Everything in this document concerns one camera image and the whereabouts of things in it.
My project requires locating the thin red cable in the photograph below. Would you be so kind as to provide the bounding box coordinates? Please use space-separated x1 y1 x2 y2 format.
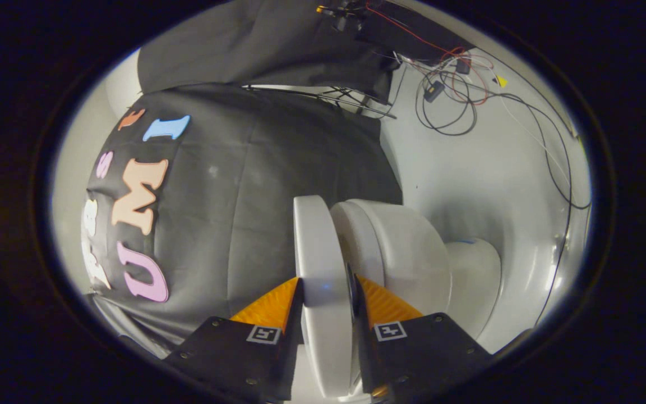
364 2 495 107

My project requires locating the white toilet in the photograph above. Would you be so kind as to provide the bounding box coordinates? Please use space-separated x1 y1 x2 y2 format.
330 199 503 396

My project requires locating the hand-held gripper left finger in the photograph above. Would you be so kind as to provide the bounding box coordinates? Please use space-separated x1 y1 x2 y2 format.
163 276 305 403

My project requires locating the thin white cable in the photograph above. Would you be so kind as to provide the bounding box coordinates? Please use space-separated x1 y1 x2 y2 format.
500 97 573 189

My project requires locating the long black cable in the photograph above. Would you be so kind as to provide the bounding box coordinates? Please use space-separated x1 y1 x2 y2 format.
494 91 593 327

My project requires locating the white toilet lid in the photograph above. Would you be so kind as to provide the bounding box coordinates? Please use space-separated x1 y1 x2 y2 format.
293 195 355 399

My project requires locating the black tripod stand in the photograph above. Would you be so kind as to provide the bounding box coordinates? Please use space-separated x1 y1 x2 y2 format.
242 84 398 120

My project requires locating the black case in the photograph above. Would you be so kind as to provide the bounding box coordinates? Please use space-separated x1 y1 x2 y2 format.
351 0 474 64

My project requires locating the black backdrop cloth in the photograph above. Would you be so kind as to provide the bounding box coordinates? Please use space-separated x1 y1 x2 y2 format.
81 0 405 360

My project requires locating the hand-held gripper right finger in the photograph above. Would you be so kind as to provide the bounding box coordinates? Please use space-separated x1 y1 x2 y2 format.
351 274 493 402

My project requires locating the orange and black device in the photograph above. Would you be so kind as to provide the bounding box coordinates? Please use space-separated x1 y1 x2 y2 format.
316 3 366 32

